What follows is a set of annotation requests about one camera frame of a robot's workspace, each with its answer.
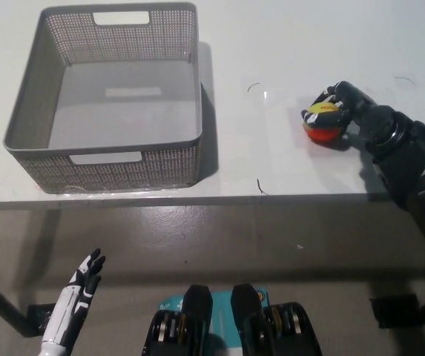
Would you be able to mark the grey perforated plastic basket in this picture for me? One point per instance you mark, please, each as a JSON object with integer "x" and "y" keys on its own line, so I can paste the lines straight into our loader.
{"x": 123, "y": 168}

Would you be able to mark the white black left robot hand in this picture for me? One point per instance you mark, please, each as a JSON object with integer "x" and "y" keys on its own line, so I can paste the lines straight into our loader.
{"x": 75, "y": 293}

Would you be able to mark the yellow and orange tennis ball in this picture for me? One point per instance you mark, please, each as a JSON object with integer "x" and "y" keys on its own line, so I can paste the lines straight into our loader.
{"x": 323, "y": 135}

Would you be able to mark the black floor pad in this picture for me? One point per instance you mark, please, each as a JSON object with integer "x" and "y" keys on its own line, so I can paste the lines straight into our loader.
{"x": 41, "y": 315}
{"x": 394, "y": 311}

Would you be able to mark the clear plastic sheet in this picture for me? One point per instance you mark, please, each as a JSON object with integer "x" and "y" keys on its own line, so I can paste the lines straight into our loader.
{"x": 290, "y": 163}

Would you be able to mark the black teal robot torso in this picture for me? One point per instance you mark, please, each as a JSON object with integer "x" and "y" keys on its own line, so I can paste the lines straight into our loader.
{"x": 234, "y": 326}

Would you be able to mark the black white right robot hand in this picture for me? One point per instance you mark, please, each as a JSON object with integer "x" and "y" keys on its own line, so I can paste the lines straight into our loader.
{"x": 368, "y": 115}

